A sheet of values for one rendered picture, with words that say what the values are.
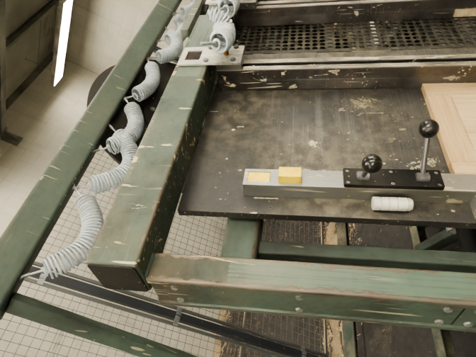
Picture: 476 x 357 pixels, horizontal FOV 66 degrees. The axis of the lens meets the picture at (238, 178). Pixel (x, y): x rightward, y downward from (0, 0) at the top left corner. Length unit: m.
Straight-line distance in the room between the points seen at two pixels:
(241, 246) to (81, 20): 6.97
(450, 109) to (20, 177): 5.76
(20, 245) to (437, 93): 1.23
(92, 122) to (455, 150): 1.18
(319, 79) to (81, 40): 6.88
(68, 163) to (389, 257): 1.03
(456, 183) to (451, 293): 0.26
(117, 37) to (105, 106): 5.90
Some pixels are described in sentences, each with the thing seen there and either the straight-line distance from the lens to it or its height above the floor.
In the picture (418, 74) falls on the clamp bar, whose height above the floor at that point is 1.33.
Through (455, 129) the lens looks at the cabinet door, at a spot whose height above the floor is 1.27.
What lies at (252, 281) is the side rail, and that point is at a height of 1.67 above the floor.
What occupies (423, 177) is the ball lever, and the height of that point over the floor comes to 1.40.
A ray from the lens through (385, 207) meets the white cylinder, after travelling 0.83.
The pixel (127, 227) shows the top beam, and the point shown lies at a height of 1.90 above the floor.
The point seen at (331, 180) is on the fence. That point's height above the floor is 1.54.
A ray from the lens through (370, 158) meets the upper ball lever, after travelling 0.72.
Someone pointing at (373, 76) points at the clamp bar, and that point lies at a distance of 1.16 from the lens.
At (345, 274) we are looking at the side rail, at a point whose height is 1.53.
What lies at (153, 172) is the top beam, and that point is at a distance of 0.81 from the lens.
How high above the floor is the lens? 1.92
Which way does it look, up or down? 14 degrees down
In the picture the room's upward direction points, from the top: 67 degrees counter-clockwise
